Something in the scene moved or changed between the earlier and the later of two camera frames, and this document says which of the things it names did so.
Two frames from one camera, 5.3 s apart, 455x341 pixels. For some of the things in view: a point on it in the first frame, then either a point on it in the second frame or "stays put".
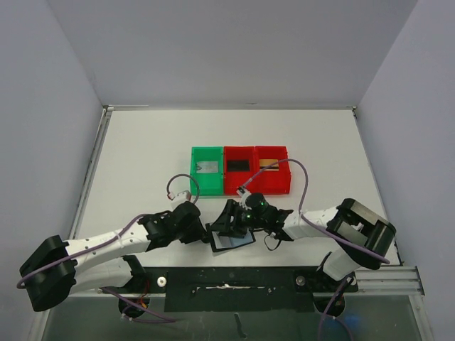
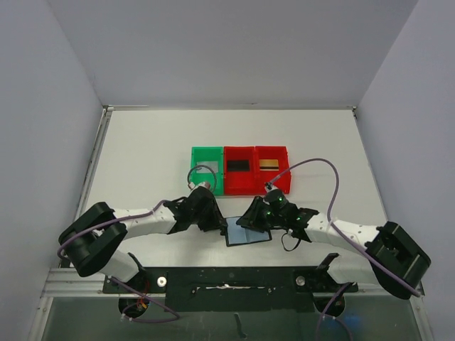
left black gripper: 195,231 -> 212,215
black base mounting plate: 236,289 stays put
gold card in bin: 264,163 stays put
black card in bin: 237,165 stays put
